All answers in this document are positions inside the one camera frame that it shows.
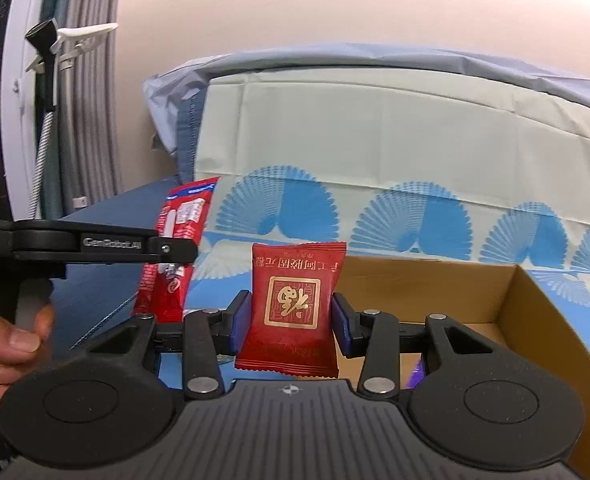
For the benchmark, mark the grey curtain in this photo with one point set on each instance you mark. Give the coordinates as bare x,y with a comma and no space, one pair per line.
90,125

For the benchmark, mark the red and white snack packet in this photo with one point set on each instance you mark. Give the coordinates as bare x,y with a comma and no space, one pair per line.
190,205

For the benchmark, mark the red square snack packet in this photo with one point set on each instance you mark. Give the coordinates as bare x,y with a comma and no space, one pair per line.
290,305

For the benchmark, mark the light blue cloth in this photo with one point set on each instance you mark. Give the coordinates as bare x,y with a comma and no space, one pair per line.
325,60

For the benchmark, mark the white door frame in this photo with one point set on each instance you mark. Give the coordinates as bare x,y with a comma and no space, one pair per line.
17,110

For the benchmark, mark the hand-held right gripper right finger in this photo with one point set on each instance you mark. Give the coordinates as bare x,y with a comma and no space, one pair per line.
342,330

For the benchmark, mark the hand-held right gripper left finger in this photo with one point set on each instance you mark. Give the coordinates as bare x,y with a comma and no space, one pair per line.
239,322

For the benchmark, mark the black clip pole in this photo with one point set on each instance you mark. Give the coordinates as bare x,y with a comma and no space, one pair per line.
45,60

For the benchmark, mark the purple snack packet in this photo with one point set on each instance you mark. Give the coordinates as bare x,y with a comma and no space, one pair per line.
417,375

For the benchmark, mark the person's left hand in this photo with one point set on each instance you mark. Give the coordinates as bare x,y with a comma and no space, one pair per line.
20,345

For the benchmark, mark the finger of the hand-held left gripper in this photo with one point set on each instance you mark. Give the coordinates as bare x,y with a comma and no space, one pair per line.
110,245

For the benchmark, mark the brown cardboard box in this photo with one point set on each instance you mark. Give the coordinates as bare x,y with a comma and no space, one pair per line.
535,310

